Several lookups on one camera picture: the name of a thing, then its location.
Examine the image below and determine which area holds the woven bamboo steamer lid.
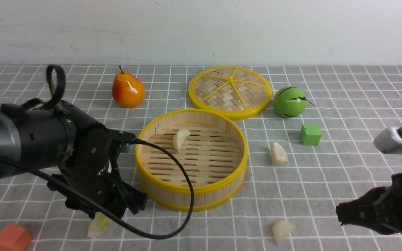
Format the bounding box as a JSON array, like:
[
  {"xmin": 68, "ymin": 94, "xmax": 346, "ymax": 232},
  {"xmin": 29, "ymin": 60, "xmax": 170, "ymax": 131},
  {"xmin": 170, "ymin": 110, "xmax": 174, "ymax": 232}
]
[{"xmin": 188, "ymin": 66, "xmax": 273, "ymax": 120}]

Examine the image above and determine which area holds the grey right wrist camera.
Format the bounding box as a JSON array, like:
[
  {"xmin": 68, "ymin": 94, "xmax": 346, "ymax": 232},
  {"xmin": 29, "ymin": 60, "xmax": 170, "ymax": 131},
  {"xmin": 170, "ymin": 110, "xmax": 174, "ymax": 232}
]
[{"xmin": 373, "ymin": 127, "xmax": 402, "ymax": 155}]

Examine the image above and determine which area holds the green foam cube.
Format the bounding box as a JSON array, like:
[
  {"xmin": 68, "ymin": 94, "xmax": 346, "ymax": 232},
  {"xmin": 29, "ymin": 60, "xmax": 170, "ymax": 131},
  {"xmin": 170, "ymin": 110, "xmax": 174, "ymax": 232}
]
[{"xmin": 300, "ymin": 123, "xmax": 322, "ymax": 146}]

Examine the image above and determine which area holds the bamboo steamer tray yellow rim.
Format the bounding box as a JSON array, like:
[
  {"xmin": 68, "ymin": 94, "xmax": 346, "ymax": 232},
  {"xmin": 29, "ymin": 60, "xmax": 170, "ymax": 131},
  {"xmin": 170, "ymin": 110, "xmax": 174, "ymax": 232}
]
[{"xmin": 135, "ymin": 109, "xmax": 248, "ymax": 211}]

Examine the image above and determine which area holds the black cable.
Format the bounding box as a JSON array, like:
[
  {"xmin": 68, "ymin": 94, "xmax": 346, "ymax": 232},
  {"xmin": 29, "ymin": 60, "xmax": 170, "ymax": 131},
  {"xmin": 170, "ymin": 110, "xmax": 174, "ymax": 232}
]
[{"xmin": 0, "ymin": 64, "xmax": 195, "ymax": 240}]

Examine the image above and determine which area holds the pale beige dumpling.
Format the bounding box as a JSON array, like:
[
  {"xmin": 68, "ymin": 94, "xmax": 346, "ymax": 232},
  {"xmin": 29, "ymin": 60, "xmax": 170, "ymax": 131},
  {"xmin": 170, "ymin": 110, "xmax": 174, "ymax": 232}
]
[{"xmin": 172, "ymin": 129, "xmax": 191, "ymax": 154}]

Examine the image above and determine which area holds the orange toy pear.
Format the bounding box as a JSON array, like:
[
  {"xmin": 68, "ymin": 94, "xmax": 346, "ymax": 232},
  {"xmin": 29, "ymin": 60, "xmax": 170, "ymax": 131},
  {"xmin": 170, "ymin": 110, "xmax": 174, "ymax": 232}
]
[{"xmin": 112, "ymin": 65, "xmax": 145, "ymax": 108}]

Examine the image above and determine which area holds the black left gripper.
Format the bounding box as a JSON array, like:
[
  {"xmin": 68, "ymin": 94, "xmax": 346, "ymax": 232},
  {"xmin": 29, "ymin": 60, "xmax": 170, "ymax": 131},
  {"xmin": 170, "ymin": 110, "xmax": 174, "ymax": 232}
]
[{"xmin": 52, "ymin": 128, "xmax": 148, "ymax": 217}]

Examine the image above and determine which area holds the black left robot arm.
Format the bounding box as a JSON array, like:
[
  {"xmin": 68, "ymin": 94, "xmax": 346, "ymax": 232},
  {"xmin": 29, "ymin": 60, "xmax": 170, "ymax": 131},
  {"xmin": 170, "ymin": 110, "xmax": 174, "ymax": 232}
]
[{"xmin": 0, "ymin": 101, "xmax": 147, "ymax": 218}]

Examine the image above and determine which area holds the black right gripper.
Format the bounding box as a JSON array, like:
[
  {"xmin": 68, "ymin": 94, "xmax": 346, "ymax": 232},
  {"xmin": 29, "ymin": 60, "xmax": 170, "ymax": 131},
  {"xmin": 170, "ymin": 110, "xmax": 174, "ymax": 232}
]
[{"xmin": 336, "ymin": 173, "xmax": 402, "ymax": 235}]

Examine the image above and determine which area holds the green toy melon ball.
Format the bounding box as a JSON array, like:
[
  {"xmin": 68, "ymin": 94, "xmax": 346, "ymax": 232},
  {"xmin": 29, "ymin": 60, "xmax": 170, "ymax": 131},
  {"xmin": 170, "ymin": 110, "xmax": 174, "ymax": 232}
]
[{"xmin": 273, "ymin": 86, "xmax": 317, "ymax": 118}]

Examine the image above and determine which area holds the translucent yellowish dumpling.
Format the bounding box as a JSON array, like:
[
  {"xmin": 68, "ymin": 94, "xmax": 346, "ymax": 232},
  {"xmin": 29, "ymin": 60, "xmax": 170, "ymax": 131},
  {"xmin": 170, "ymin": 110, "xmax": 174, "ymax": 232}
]
[{"xmin": 87, "ymin": 212, "xmax": 111, "ymax": 238}]

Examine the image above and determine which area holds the orange foam cube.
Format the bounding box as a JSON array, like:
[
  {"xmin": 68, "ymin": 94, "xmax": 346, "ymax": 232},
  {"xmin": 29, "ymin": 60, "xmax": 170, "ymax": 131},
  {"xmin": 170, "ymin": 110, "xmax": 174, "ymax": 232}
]
[{"xmin": 0, "ymin": 223, "xmax": 32, "ymax": 251}]

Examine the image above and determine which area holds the grey checked tablecloth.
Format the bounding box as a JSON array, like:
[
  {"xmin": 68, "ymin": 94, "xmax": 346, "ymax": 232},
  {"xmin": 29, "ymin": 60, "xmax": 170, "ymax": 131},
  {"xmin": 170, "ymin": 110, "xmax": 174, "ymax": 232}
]
[{"xmin": 0, "ymin": 65, "xmax": 402, "ymax": 251}]

